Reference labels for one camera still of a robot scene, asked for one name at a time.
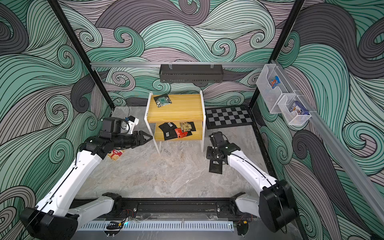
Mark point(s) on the black wall tray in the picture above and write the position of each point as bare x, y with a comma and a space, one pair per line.
191, 74

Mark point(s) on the white wooden two-tier shelf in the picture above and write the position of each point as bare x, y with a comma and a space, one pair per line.
184, 108

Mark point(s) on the red striped box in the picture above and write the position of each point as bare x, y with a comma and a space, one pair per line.
115, 154

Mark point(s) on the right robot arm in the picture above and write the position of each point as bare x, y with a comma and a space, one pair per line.
275, 204

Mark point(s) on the clear wall bin lower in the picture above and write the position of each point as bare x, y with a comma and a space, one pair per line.
293, 111

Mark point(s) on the aluminium wall rail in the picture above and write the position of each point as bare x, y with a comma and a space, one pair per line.
136, 64

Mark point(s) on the black tea bag lower front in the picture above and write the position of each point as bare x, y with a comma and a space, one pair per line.
170, 135

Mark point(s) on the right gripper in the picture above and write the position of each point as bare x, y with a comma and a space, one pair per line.
211, 154

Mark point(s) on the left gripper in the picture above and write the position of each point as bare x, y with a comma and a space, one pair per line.
140, 141

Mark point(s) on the oolong tea bag lower shelf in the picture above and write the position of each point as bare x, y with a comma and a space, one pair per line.
187, 127

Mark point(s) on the red tea bag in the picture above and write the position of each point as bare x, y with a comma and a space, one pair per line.
180, 133

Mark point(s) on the black tea bag with barcode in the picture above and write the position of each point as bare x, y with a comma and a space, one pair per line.
216, 167

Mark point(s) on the clear wall bin upper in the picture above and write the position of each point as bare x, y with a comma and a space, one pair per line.
275, 89

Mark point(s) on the checkered board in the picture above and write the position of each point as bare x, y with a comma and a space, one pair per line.
227, 117

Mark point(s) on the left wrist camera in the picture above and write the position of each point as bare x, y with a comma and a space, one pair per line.
131, 122

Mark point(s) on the white slotted cable duct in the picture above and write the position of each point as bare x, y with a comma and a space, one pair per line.
145, 226

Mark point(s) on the jasmine tea bag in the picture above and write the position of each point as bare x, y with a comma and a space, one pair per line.
162, 100

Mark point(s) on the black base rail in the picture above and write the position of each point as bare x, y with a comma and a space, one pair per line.
223, 208

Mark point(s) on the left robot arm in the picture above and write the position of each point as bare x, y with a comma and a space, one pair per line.
53, 218

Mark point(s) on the clear wall bin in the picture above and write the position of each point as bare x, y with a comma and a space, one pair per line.
293, 111
275, 89

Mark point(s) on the black tea bag lower left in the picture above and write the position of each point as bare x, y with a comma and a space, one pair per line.
166, 127

